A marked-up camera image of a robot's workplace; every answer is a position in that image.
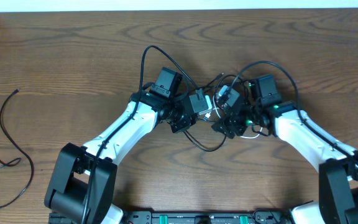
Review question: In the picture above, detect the black USB cable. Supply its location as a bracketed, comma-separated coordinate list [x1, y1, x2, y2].
[181, 73, 251, 153]
[0, 88, 35, 210]

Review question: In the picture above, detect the black left camera cable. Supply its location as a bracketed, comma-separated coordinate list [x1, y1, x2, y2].
[81, 45, 200, 224]

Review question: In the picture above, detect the white USB cable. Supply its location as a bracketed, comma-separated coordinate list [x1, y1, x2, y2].
[202, 99, 264, 140]

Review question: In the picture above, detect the black camera cable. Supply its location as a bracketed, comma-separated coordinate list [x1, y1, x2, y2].
[81, 45, 200, 224]
[227, 60, 358, 187]

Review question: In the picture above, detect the black right camera cable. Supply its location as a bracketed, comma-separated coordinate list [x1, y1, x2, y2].
[227, 60, 358, 187]

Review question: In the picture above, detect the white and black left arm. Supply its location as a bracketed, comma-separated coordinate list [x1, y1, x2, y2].
[44, 68, 196, 223]

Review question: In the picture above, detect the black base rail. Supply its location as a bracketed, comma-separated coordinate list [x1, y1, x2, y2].
[48, 210, 293, 224]

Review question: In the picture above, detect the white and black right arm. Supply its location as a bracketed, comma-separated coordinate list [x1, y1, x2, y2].
[213, 75, 358, 223]

